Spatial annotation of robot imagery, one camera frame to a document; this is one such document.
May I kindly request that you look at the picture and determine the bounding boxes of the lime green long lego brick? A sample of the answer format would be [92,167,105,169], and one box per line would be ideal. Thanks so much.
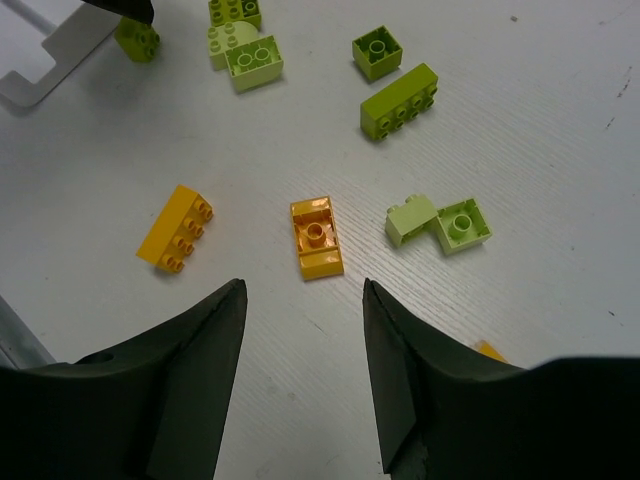
[360,63,439,141]

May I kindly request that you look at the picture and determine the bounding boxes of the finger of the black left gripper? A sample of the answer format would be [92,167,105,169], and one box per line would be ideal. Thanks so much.
[83,0,154,25]

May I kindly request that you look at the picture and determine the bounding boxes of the aluminium table frame rail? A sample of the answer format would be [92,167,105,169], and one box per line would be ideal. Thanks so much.
[0,297,55,369]

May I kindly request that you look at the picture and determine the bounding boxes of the lime green small lego brick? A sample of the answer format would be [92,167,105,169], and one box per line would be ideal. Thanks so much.
[114,17,161,63]

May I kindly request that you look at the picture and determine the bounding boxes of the pale green upside-down curved lego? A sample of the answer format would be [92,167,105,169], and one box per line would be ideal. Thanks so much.
[225,35,284,93]

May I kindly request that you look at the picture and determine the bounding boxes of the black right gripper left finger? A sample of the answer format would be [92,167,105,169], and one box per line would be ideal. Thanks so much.
[1,279,248,479]

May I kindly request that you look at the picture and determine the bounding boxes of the lime green upside-down square lego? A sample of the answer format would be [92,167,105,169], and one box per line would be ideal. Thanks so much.
[352,25,403,83]

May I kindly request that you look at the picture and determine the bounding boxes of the yellow long lego brick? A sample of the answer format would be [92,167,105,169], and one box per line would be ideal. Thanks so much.
[136,185,214,274]

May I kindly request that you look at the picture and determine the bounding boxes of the white sorting tray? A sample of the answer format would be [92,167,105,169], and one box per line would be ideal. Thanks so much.
[1,1,121,108]

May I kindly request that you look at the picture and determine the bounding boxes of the lime green curved studded lego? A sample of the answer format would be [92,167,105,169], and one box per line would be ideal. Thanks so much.
[208,0,262,30]

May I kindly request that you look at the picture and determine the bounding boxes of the pale green small lego brick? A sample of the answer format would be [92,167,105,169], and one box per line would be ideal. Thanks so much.
[385,194,437,248]

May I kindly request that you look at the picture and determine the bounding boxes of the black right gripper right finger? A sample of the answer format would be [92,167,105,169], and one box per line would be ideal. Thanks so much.
[363,280,639,479]

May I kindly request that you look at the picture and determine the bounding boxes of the pale green upside-down square lego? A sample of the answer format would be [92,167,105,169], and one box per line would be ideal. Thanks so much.
[435,198,492,255]

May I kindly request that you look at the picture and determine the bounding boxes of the pale green curved studded lego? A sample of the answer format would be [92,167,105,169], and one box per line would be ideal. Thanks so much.
[207,21,259,71]

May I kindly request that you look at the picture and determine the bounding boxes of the yellow curved lego brick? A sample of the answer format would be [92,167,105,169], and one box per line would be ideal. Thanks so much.
[474,340,508,364]

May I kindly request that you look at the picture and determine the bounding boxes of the orange upside-down lego brick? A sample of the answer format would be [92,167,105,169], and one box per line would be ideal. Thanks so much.
[290,196,344,281]

